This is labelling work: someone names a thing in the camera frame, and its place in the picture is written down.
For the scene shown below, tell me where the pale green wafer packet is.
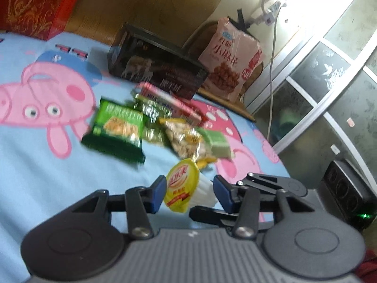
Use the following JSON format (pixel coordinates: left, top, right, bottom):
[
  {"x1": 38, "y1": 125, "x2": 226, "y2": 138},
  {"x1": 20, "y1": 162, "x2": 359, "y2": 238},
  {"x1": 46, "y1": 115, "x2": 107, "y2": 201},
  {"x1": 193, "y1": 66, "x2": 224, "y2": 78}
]
[{"x1": 200, "y1": 128, "x2": 234, "y2": 160}]

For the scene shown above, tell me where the black speaker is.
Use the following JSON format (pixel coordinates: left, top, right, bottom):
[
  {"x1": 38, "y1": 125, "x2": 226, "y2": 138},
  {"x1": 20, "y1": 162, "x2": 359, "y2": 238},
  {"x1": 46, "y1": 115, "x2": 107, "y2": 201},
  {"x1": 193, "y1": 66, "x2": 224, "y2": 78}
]
[{"x1": 320, "y1": 158, "x2": 376, "y2": 231}]

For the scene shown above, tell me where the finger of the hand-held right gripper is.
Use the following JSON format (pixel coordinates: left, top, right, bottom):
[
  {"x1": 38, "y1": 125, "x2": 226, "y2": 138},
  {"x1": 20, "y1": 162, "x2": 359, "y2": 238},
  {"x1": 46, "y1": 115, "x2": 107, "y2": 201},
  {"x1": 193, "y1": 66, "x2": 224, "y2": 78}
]
[
  {"x1": 189, "y1": 206, "x2": 240, "y2": 227},
  {"x1": 236, "y1": 172, "x2": 284, "y2": 196}
]

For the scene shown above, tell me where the small yellow candy packet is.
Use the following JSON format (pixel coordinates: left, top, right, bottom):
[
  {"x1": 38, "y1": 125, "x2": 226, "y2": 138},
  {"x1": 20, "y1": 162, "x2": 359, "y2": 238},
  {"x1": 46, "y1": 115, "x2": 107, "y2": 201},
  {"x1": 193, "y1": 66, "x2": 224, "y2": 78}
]
[{"x1": 194, "y1": 157, "x2": 217, "y2": 170}]

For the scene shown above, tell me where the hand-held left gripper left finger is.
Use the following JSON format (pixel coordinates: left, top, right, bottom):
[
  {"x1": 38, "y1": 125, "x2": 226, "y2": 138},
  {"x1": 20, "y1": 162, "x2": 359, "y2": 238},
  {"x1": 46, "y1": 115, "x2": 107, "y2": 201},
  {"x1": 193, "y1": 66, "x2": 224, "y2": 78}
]
[{"x1": 72, "y1": 175, "x2": 167, "y2": 240}]

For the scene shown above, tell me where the red cloth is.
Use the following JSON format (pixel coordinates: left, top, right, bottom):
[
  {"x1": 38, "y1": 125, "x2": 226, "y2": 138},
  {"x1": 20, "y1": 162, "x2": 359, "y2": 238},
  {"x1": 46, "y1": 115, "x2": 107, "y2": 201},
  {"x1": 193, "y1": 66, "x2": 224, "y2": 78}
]
[{"x1": 360, "y1": 256, "x2": 377, "y2": 283}]

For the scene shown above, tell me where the red snack box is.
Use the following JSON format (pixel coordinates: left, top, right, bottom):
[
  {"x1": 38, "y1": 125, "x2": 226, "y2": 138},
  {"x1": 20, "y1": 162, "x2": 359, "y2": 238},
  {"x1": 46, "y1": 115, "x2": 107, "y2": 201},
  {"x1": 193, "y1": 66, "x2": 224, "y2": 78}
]
[{"x1": 138, "y1": 82, "x2": 203, "y2": 128}]

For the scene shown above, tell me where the yellow lid jelly cup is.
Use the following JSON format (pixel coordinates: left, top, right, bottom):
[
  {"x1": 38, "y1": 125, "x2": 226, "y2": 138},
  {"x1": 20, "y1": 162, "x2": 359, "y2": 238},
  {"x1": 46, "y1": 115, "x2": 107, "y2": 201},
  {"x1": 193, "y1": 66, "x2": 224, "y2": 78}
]
[{"x1": 163, "y1": 158, "x2": 218, "y2": 213}]

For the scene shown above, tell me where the white power strip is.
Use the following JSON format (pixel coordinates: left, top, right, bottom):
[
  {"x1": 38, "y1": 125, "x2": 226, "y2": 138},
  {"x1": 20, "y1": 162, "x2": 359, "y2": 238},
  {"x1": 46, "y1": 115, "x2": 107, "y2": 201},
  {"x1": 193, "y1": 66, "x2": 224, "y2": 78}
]
[{"x1": 250, "y1": 0, "x2": 288, "y2": 26}]

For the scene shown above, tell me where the frosted glass sliding door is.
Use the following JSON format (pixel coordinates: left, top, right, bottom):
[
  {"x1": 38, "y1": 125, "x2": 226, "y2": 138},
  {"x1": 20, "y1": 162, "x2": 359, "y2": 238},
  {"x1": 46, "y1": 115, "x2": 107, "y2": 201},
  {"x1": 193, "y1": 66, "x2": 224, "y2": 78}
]
[{"x1": 244, "y1": 0, "x2": 377, "y2": 242}]

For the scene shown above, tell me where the cartoon pig printed blanket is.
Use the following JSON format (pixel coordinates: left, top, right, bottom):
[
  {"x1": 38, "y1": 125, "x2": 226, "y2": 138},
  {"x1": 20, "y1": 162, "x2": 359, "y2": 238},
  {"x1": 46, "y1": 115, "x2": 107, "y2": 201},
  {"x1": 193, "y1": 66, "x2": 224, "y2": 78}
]
[{"x1": 0, "y1": 29, "x2": 291, "y2": 283}]

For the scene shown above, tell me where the dark cardboard carton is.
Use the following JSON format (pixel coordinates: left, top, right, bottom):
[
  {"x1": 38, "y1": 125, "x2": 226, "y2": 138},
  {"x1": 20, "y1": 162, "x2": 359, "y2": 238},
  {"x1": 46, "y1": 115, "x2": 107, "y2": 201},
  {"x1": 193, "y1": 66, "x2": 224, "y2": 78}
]
[{"x1": 107, "y1": 23, "x2": 209, "y2": 101}]

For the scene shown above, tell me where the green gold candy packet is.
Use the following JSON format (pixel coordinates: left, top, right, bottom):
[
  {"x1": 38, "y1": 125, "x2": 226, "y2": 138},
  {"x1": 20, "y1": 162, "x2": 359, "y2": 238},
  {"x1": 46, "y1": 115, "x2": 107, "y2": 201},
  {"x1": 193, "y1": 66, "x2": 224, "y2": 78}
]
[{"x1": 132, "y1": 94, "x2": 173, "y2": 146}]

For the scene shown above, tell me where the pink snack bag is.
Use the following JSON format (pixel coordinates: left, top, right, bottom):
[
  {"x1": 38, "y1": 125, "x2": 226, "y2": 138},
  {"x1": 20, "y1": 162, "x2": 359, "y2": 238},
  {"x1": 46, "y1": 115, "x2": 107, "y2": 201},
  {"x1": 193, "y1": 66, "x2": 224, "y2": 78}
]
[{"x1": 197, "y1": 17, "x2": 264, "y2": 102}]

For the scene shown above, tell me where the green snack packet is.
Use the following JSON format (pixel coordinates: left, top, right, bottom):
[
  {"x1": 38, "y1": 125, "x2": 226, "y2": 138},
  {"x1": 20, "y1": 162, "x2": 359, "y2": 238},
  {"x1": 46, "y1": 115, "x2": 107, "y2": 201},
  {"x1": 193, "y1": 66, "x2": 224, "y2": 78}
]
[{"x1": 81, "y1": 97, "x2": 147, "y2": 165}]

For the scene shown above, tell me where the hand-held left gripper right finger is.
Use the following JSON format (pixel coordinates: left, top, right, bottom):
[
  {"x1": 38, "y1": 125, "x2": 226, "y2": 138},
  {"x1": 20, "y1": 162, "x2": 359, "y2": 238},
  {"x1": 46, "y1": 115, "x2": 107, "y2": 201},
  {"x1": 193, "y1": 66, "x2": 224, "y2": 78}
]
[{"x1": 213, "y1": 175, "x2": 320, "y2": 239}]

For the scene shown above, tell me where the black bracket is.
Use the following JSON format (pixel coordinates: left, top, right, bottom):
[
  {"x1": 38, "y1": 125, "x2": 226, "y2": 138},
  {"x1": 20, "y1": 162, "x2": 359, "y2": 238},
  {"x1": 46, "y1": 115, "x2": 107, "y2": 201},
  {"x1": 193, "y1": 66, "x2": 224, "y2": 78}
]
[{"x1": 236, "y1": 7, "x2": 254, "y2": 33}]

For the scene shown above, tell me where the red gold patterned box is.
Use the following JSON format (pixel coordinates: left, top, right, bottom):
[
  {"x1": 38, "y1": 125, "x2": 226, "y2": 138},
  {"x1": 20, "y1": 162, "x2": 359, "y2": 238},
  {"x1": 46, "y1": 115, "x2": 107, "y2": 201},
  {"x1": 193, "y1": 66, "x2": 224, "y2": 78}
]
[{"x1": 0, "y1": 0, "x2": 90, "y2": 42}]

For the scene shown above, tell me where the yellow nut packet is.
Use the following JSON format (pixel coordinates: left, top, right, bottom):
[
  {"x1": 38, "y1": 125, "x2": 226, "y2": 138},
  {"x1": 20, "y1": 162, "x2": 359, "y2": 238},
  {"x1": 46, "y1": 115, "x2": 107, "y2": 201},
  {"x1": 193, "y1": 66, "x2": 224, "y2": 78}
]
[{"x1": 160, "y1": 118, "x2": 207, "y2": 160}]

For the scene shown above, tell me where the wooden headboard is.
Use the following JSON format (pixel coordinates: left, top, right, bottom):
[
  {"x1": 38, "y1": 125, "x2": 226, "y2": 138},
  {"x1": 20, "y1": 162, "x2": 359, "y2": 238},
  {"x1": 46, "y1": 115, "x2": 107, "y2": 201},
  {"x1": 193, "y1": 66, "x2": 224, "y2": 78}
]
[{"x1": 62, "y1": 0, "x2": 238, "y2": 64}]

